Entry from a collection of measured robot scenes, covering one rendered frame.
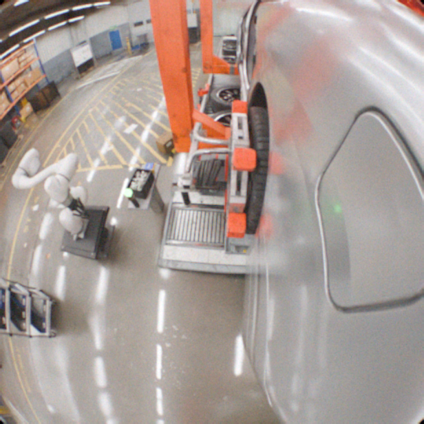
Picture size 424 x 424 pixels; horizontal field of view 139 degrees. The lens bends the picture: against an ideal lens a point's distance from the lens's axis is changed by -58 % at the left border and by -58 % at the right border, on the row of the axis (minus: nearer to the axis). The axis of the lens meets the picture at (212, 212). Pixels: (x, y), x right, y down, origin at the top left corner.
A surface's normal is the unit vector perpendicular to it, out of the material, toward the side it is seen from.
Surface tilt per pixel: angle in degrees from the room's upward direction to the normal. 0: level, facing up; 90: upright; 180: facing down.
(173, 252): 0
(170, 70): 90
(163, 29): 90
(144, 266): 0
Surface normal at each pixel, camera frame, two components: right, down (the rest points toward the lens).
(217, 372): -0.01, -0.45
